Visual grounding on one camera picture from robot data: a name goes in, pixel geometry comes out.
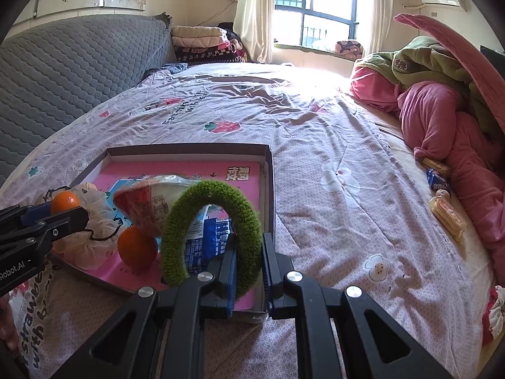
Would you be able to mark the red white scrunchie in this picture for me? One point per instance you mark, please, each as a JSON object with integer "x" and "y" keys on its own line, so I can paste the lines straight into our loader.
{"x": 493, "y": 317}

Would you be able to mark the grey quilted headboard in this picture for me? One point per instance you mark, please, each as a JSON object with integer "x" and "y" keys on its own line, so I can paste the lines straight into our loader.
{"x": 55, "y": 73}

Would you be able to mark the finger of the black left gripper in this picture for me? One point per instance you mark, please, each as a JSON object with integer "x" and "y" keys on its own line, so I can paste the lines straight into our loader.
{"x": 18, "y": 217}
{"x": 50, "y": 229}

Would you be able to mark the pink crumpled duvet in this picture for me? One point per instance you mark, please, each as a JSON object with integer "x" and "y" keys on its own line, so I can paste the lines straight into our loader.
{"x": 435, "y": 127}

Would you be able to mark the cream right curtain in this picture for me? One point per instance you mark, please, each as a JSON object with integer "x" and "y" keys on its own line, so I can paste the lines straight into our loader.
{"x": 373, "y": 23}

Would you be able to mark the cream left curtain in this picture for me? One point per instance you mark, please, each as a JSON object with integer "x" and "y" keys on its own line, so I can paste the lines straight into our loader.
{"x": 254, "y": 22}

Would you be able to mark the pink blue book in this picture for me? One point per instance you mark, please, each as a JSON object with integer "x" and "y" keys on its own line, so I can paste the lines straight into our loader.
{"x": 236, "y": 186}

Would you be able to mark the stack of folded blankets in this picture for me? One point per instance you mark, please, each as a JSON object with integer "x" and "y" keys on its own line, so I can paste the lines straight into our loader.
{"x": 201, "y": 45}

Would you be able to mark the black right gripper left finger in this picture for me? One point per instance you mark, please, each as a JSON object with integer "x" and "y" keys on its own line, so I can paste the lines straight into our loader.
{"x": 160, "y": 334}

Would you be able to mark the folded cloth on windowsill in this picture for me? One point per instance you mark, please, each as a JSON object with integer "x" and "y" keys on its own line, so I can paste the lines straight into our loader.
{"x": 350, "y": 49}

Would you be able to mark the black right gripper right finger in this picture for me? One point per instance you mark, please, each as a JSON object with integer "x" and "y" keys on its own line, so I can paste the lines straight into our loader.
{"x": 340, "y": 333}

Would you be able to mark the cream mesh drawstring bag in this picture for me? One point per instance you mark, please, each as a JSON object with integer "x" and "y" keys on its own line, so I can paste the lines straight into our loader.
{"x": 89, "y": 249}

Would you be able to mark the person's left hand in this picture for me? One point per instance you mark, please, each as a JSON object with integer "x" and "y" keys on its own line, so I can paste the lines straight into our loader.
{"x": 8, "y": 333}

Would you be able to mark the yellow biscuit packet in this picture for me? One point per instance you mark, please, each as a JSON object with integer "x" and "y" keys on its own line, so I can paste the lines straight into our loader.
{"x": 447, "y": 215}

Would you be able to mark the red blue snack bag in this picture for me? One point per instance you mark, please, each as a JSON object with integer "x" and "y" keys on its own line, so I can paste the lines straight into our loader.
{"x": 146, "y": 203}

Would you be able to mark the window with dark frame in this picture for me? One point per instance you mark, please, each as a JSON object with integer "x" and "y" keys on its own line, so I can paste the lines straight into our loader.
{"x": 314, "y": 24}

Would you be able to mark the orange wafer packet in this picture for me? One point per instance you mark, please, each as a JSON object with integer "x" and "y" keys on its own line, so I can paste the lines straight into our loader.
{"x": 439, "y": 167}

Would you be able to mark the blue snack packet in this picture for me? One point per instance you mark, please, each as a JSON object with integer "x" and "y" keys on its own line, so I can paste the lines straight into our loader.
{"x": 206, "y": 238}

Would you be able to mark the green blanket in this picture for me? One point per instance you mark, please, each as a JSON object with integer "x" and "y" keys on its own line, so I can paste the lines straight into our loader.
{"x": 425, "y": 59}

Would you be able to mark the cream curtain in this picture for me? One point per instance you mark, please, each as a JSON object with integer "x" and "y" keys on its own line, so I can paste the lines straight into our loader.
{"x": 373, "y": 23}
{"x": 254, "y": 22}

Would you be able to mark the orange tangerine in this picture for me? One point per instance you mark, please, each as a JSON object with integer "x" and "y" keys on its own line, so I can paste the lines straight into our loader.
{"x": 64, "y": 201}
{"x": 137, "y": 250}

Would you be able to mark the small blue packet by duvet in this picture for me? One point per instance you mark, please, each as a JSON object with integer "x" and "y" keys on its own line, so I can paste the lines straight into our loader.
{"x": 436, "y": 181}

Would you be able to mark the black wall television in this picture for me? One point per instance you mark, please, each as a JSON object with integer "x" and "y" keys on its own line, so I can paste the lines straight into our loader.
{"x": 496, "y": 58}

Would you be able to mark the pink strawberry print bedsheet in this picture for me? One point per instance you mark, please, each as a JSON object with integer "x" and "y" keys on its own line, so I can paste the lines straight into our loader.
{"x": 351, "y": 203}

